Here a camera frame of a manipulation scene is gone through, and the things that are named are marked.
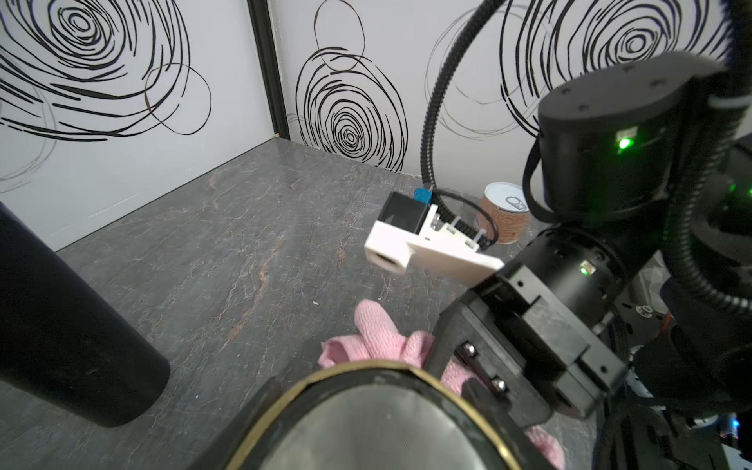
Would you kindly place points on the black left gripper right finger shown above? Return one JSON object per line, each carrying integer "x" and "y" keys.
{"x": 519, "y": 449}

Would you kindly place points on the pink microfiber cloth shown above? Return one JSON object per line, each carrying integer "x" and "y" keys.
{"x": 379, "y": 339}

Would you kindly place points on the black thermos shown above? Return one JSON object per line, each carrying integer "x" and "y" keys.
{"x": 63, "y": 343}

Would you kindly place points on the gold thermos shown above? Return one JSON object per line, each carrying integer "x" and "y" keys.
{"x": 369, "y": 415}

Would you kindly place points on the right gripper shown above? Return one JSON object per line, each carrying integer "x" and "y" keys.
{"x": 527, "y": 330}

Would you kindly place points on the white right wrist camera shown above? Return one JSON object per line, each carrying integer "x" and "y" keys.
{"x": 409, "y": 234}

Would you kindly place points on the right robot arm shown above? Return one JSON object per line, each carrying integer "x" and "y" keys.
{"x": 635, "y": 161}

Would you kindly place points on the white lid can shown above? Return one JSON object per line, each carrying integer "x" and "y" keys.
{"x": 505, "y": 203}

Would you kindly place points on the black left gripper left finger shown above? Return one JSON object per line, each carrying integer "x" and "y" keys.
{"x": 219, "y": 453}

